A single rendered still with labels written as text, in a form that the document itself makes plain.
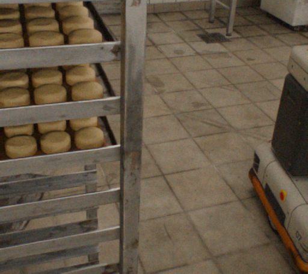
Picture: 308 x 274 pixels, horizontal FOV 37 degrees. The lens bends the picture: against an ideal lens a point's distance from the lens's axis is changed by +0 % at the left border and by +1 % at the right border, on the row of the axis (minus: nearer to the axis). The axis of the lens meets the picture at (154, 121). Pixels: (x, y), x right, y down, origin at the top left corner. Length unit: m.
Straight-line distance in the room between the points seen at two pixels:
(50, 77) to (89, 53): 0.14
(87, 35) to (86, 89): 0.09
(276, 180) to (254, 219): 0.26
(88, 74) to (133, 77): 0.15
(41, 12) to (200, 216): 1.59
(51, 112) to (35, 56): 0.09
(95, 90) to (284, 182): 1.44
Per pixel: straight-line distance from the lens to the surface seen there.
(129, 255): 0.87
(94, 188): 1.34
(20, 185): 1.29
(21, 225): 2.17
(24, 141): 0.78
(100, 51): 0.66
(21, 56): 0.65
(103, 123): 0.85
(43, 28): 0.74
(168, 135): 2.77
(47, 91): 0.73
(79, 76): 0.78
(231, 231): 2.17
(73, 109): 0.69
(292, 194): 2.01
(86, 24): 0.75
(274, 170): 2.13
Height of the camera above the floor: 1.48
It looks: 31 degrees down
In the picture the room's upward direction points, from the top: 3 degrees clockwise
